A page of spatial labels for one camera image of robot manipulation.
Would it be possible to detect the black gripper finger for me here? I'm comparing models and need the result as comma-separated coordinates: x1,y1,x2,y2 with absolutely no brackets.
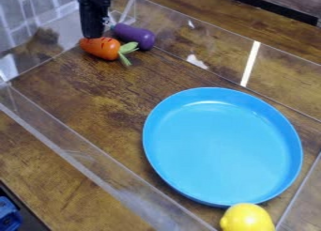
94,5,110,38
80,5,96,38

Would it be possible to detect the purple toy eggplant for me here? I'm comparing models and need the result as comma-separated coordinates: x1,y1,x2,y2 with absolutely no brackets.
112,23,156,51

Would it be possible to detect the orange toy carrot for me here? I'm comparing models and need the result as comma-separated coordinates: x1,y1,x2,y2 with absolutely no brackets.
80,37,138,66

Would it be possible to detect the blue round tray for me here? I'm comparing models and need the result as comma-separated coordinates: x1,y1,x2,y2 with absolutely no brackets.
144,87,304,207

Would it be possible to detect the blue object at corner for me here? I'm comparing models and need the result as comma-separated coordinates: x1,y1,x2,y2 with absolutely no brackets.
0,196,23,231

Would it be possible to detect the yellow toy lemon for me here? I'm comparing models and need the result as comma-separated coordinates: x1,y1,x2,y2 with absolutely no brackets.
220,203,276,231

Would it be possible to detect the clear acrylic enclosure wall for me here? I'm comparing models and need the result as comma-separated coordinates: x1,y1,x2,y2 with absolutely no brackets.
0,0,321,231

